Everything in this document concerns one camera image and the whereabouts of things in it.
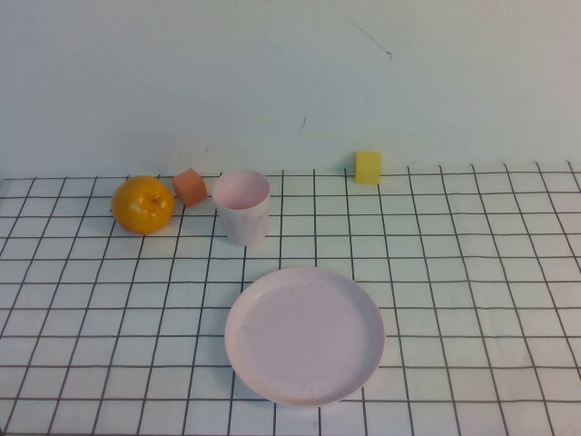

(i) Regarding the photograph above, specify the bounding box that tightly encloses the orange foam cube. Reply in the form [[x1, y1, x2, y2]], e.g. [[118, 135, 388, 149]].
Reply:
[[172, 167, 209, 209]]

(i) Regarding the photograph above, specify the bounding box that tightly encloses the pink round plate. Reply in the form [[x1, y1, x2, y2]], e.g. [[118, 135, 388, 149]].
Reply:
[[223, 265, 387, 408]]

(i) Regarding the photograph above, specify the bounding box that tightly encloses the orange round fruit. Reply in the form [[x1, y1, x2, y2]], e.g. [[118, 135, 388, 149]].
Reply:
[[111, 174, 176, 236]]

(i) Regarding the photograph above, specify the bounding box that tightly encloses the white black-grid tablecloth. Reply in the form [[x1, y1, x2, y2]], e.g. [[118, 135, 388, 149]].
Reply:
[[0, 161, 581, 436]]

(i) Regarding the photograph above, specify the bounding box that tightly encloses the pink plastic cup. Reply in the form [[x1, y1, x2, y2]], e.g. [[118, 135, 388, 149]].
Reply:
[[212, 169, 271, 248]]

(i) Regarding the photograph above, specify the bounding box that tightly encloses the yellow foam cube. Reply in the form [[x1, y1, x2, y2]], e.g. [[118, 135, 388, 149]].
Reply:
[[355, 150, 382, 185]]

